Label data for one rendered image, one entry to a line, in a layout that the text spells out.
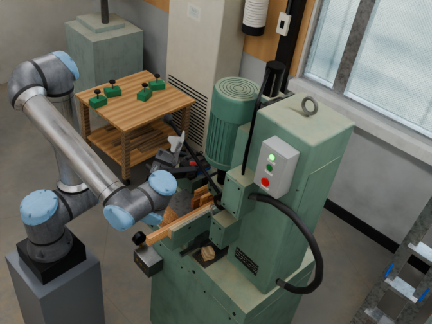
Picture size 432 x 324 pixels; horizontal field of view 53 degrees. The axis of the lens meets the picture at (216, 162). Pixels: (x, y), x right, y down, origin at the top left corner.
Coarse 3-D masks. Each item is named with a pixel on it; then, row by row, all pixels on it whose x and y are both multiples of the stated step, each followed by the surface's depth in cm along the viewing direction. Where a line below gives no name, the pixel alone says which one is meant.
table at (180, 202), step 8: (176, 192) 195; (184, 192) 190; (192, 192) 190; (176, 200) 185; (184, 200) 186; (176, 208) 182; (184, 208) 182; (192, 208) 183; (208, 224) 180; (192, 232) 174; (200, 232) 179; (168, 240) 170; (176, 240) 169; (184, 240) 174; (176, 248) 173
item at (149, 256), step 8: (144, 248) 199; (152, 248) 199; (136, 256) 197; (144, 256) 195; (152, 256) 196; (160, 256) 196; (144, 264) 194; (152, 264) 192; (160, 264) 196; (144, 272) 197; (152, 272) 195
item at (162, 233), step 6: (204, 204) 180; (198, 210) 177; (186, 216) 173; (174, 222) 170; (162, 228) 167; (150, 234) 164; (156, 234) 164; (162, 234) 166; (150, 240) 163; (156, 240) 166
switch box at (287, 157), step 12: (264, 144) 126; (276, 144) 126; (288, 144) 126; (264, 156) 127; (276, 156) 124; (288, 156) 122; (264, 168) 129; (276, 168) 125; (288, 168) 124; (276, 180) 127; (288, 180) 129; (276, 192) 129
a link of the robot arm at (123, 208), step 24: (24, 72) 139; (24, 96) 136; (48, 120) 135; (72, 144) 133; (72, 168) 134; (96, 168) 131; (96, 192) 130; (120, 192) 129; (144, 192) 132; (120, 216) 125; (144, 216) 132
